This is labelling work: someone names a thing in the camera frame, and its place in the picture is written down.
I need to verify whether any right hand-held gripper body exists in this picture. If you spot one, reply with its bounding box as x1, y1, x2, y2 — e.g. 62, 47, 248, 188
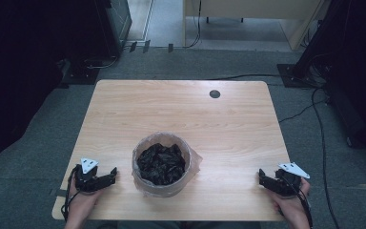
274, 161, 311, 198

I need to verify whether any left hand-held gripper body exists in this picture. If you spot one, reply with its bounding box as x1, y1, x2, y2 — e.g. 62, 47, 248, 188
73, 157, 110, 194

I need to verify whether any person's right hand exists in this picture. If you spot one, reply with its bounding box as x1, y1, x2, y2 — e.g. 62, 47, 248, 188
267, 177, 311, 223

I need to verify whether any thin black floor cable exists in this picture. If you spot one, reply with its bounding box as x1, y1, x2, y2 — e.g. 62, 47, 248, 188
278, 98, 329, 124

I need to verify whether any grey floor cable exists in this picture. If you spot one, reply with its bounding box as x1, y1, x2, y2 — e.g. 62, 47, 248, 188
86, 55, 119, 71

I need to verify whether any crumpled black plastic bag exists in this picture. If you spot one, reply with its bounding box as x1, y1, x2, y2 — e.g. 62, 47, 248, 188
135, 142, 187, 187

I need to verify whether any black stand base plate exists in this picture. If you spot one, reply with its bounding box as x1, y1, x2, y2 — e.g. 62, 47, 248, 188
276, 63, 319, 89
60, 58, 101, 86

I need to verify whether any long black floor cable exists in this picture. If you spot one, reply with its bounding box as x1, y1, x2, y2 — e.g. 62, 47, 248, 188
310, 87, 341, 229

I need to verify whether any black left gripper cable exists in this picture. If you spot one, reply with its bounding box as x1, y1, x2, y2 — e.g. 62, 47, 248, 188
60, 164, 81, 222

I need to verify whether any black cabinet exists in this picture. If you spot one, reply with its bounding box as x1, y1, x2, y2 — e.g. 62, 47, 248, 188
66, 0, 133, 60

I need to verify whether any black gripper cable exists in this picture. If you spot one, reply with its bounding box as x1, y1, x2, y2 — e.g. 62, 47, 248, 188
60, 164, 81, 222
281, 177, 315, 229

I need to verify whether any dark tape piece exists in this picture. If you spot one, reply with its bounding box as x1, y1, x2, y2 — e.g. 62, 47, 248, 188
49, 187, 69, 198

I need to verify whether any person's left hand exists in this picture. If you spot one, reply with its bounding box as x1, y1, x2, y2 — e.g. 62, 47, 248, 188
66, 177, 104, 224

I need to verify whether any black hanging cable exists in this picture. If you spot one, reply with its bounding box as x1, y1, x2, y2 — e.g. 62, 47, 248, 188
185, 0, 203, 50

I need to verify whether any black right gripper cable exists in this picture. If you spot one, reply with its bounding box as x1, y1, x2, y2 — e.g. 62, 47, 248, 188
281, 177, 315, 229

